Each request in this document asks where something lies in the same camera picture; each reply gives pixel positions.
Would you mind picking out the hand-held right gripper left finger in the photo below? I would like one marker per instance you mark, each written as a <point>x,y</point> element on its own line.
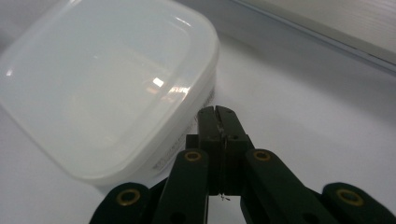
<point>211,137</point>

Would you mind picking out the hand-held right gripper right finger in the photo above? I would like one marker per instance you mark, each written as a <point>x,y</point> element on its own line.
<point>233,140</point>

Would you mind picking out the white plastic container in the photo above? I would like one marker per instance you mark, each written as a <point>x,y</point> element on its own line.
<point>102,84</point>

